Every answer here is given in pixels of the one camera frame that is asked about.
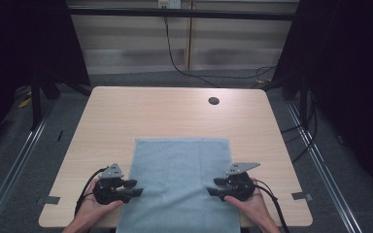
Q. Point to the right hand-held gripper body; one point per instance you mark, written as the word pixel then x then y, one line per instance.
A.
pixel 239 186

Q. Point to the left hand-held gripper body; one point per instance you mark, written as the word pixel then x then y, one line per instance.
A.
pixel 108 189

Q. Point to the grey-blue fleece towel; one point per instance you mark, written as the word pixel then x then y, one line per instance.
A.
pixel 178 184

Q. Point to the person's right hand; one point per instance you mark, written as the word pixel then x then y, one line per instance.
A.
pixel 251 208

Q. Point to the person's left hand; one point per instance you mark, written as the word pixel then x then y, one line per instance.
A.
pixel 94 210

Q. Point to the grey tape strip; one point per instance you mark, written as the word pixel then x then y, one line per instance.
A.
pixel 51 200
pixel 301 196

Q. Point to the black metal stand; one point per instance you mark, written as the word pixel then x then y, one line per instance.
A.
pixel 36 103

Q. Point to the black curtain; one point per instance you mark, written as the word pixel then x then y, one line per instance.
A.
pixel 22 42
pixel 349 64

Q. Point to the black horizontal bar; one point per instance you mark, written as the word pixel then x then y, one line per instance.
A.
pixel 175 13

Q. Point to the metal floor rail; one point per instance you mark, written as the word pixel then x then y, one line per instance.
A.
pixel 323 171
pixel 9 174

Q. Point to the white wall outlet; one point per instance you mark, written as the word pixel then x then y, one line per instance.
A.
pixel 169 4

